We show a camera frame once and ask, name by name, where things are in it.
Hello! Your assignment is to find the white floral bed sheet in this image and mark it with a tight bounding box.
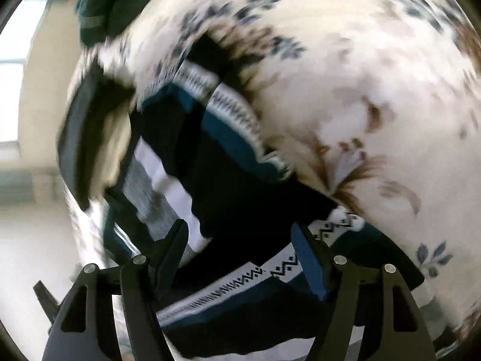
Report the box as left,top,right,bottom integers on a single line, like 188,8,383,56
66,0,481,361

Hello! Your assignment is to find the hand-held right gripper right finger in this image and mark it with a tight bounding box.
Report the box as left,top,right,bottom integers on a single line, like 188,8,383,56
291,223,437,361

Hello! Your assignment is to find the bright window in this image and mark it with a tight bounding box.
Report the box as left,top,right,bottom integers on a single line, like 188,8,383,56
0,0,50,144

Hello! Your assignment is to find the black white striped sock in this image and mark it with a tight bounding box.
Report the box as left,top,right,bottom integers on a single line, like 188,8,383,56
103,35,425,359

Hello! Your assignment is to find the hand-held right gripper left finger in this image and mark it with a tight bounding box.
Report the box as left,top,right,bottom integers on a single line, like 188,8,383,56
41,219,189,361

